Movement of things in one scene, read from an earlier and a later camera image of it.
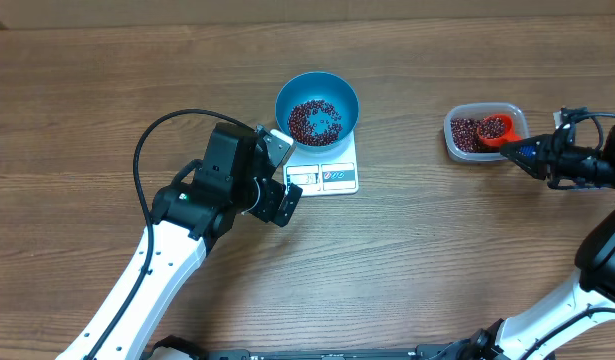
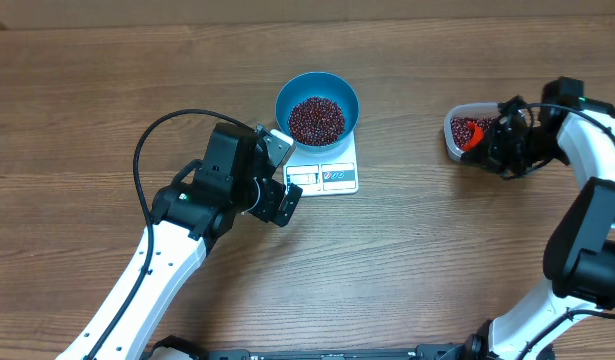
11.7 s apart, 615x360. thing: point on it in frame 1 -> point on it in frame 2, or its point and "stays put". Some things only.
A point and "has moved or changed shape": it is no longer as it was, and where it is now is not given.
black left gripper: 268,211 stays put
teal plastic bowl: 317,110 stays put
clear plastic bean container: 518,114 stays put
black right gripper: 539,166 -> 489,153
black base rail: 169,347 stays put
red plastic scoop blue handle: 498,130 has moved or changed shape
